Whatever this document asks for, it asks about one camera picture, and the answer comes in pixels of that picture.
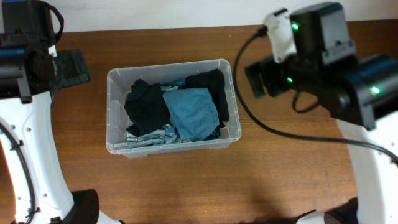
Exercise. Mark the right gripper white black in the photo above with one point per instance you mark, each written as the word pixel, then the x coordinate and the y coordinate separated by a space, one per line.
pixel 272 70

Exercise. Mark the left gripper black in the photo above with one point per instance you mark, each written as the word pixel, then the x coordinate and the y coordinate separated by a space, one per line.
pixel 74 68

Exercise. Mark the black garment with red trim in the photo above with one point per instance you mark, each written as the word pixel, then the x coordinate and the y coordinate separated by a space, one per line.
pixel 215 83

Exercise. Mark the dark blue jeans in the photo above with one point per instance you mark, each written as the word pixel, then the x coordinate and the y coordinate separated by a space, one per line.
pixel 178 82

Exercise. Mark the blue grey garment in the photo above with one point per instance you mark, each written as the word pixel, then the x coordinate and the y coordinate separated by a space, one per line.
pixel 192 113

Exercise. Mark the light blue jeans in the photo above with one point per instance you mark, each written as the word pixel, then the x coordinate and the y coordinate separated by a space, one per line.
pixel 166 135

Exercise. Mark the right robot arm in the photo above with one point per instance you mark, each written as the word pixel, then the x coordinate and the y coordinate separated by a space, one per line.
pixel 313 53

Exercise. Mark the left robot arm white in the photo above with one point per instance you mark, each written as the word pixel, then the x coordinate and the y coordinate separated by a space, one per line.
pixel 32 70

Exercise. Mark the clear plastic storage bin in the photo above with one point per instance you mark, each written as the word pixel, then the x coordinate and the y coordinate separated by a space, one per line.
pixel 119 81

